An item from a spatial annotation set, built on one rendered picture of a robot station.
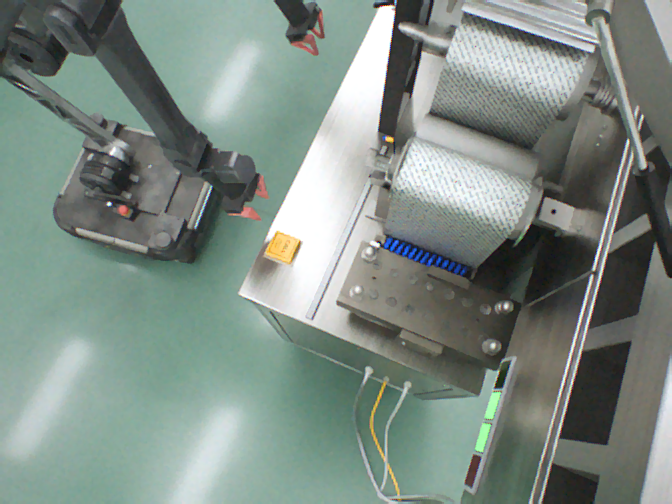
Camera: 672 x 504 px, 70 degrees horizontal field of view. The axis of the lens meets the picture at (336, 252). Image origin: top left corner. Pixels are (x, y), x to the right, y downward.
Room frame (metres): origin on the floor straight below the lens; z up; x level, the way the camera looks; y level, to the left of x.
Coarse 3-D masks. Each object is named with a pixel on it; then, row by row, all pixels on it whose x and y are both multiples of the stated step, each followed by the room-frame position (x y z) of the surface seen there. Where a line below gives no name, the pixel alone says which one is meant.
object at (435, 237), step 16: (400, 208) 0.39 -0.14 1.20; (400, 224) 0.38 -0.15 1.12; (416, 224) 0.37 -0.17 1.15; (432, 224) 0.36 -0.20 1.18; (400, 240) 0.38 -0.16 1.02; (416, 240) 0.36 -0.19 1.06; (432, 240) 0.35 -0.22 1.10; (448, 240) 0.34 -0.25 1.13; (464, 240) 0.33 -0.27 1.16; (480, 240) 0.32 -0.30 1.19; (448, 256) 0.33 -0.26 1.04; (464, 256) 0.32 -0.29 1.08; (480, 256) 0.31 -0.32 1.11
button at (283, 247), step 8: (280, 232) 0.44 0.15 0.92; (272, 240) 0.42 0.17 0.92; (280, 240) 0.42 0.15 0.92; (288, 240) 0.42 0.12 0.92; (296, 240) 0.42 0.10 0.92; (272, 248) 0.40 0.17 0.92; (280, 248) 0.40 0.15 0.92; (288, 248) 0.40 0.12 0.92; (296, 248) 0.40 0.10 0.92; (272, 256) 0.38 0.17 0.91; (280, 256) 0.37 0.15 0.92; (288, 256) 0.37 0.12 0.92
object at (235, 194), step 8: (224, 184) 0.46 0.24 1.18; (232, 184) 0.46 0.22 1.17; (240, 184) 0.47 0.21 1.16; (248, 184) 0.48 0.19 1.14; (224, 192) 0.45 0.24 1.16; (232, 192) 0.45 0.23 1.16; (240, 192) 0.46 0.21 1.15; (224, 200) 0.45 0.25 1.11; (232, 200) 0.45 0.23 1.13; (240, 200) 0.44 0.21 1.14; (224, 208) 0.43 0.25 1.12; (232, 208) 0.42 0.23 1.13; (240, 208) 0.42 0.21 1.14
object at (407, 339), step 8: (400, 336) 0.15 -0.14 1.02; (408, 336) 0.15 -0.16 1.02; (416, 336) 0.15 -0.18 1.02; (400, 344) 0.14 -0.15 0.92; (408, 344) 0.14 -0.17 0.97; (416, 344) 0.13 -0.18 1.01; (424, 344) 0.13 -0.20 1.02; (432, 344) 0.13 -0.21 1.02; (424, 352) 0.12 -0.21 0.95; (432, 352) 0.11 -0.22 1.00; (440, 352) 0.11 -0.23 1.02
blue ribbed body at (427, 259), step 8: (392, 240) 0.37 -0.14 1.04; (384, 248) 0.36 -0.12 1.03; (392, 248) 0.35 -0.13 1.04; (400, 248) 0.35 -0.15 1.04; (408, 248) 0.35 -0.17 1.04; (416, 248) 0.35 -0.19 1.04; (408, 256) 0.34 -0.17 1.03; (416, 256) 0.33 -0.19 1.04; (424, 256) 0.33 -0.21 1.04; (432, 256) 0.33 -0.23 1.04; (432, 264) 0.32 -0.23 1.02; (440, 264) 0.31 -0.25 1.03; (448, 264) 0.31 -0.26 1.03; (456, 272) 0.29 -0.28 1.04; (464, 272) 0.29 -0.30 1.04
